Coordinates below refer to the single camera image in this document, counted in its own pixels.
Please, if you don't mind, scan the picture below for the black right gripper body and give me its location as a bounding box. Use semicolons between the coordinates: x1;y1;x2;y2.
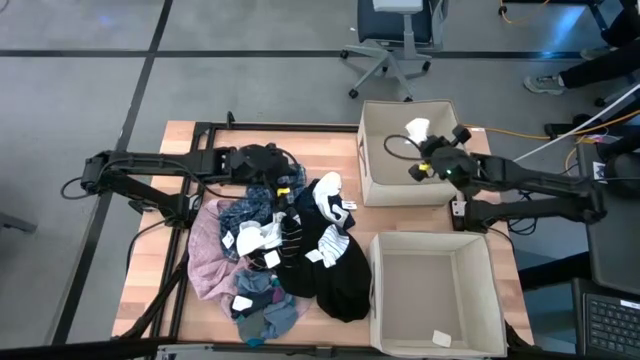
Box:
408;124;479;194

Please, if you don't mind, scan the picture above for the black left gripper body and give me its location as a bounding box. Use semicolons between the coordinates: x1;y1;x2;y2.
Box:
229;142;301;199

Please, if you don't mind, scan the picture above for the blue plaid shirt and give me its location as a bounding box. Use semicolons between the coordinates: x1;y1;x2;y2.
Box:
218;162;309;264

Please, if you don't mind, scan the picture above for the white sock with black heel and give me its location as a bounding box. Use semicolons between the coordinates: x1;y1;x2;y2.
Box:
311;170;359;227

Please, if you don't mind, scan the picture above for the black sock with thin stripes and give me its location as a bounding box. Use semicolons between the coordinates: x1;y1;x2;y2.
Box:
278;212;305;259

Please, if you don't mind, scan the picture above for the pink shirt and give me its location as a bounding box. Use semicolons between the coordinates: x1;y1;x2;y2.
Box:
187;198;315;324

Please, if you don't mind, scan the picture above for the white sock with dark stripes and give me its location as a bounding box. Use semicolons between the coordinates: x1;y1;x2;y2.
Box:
317;223;351;270

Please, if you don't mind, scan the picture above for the slate blue sock with label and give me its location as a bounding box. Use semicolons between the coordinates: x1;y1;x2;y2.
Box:
233;268;275;296

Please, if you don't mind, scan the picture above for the dark navy garment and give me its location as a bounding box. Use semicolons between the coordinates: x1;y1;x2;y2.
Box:
228;293;275;319

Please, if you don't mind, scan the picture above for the black garment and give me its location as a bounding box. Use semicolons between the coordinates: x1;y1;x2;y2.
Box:
276;209;373;324

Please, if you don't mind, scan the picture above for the blue-grey knit sock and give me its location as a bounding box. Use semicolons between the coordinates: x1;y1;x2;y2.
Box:
260;298;300;340

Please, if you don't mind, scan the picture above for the beige fabric storage bin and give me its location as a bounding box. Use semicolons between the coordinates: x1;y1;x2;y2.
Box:
368;230;509;359
356;98;472;208

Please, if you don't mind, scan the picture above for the black floor power strip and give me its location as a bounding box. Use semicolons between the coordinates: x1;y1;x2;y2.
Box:
543;113;591;141

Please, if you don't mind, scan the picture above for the office chair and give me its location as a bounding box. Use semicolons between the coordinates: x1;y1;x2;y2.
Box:
341;0;450;104

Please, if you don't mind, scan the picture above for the black curved object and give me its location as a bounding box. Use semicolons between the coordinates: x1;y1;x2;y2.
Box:
602;152;640;197

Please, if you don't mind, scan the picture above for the person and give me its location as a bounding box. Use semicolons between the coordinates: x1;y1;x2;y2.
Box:
523;0;640;96

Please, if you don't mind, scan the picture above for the black side desk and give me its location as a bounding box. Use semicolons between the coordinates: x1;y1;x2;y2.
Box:
574;142;640;281

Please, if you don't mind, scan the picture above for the black laptop keyboard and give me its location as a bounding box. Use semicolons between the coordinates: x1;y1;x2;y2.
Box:
572;277;640;360

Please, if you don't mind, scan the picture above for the grey furniture foot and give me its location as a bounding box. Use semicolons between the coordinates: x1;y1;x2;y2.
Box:
0;211;39;234

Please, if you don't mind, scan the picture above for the black rig crossbar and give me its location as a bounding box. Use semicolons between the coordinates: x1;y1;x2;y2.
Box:
0;337;371;360

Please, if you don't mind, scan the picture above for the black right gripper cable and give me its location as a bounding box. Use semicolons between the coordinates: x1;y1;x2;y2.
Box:
383;133;424;162

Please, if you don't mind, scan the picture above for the yellow cable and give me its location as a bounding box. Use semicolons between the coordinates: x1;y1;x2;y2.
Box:
498;0;551;25
462;108;640;174

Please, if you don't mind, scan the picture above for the black cable bundle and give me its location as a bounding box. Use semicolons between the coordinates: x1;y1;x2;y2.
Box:
507;189;539;236

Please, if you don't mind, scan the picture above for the white cable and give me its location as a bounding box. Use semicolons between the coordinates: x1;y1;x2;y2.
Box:
514;82;640;162

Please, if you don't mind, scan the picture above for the black table edge cable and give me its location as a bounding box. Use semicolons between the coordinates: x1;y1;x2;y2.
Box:
125;218;174;275

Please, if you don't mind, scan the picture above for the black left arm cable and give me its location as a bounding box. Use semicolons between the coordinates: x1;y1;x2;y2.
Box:
60;174;101;201

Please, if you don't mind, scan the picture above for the black desk leg frame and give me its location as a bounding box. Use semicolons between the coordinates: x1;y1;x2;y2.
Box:
584;0;609;31

